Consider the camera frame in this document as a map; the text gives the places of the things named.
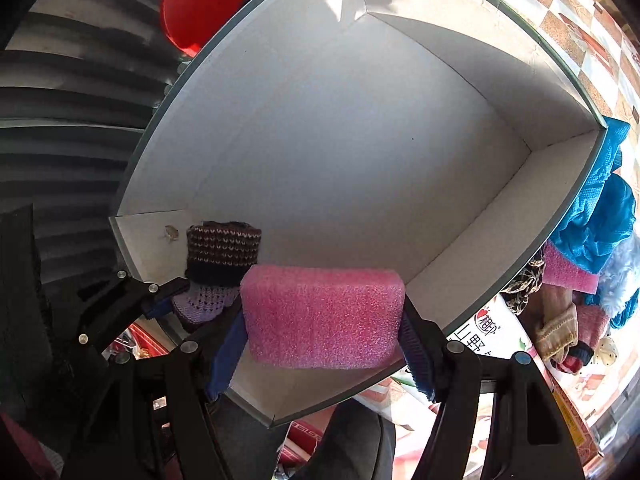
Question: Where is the light blue fluffy plush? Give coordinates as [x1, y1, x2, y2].
[598, 233, 640, 318]

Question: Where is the checkered patterned tablecloth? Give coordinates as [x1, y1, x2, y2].
[502, 0, 639, 156]

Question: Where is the beige rolled sock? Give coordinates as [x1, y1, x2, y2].
[529, 284, 578, 363]

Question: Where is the leopard print cloth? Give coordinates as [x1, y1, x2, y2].
[500, 248, 546, 315]

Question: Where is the striped knitted sock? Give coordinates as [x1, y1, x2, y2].
[171, 221, 262, 333]

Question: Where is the red patterned tissue box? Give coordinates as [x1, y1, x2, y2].
[548, 376, 600, 467]

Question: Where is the blue cloth near box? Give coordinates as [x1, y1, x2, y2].
[549, 117, 636, 274]

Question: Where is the pink sponge in pile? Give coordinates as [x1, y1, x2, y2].
[542, 242, 599, 294]

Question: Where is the blue cloth on right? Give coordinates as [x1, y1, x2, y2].
[610, 289, 640, 330]

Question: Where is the floral tissue pack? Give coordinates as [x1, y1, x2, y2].
[349, 292, 576, 480]

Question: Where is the maroon striped sock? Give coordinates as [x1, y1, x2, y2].
[555, 304, 610, 375]

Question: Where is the white polka dot cloth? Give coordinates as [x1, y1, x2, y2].
[592, 334, 618, 366]

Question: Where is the grey-green cardboard box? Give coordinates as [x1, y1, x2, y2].
[111, 0, 606, 333]

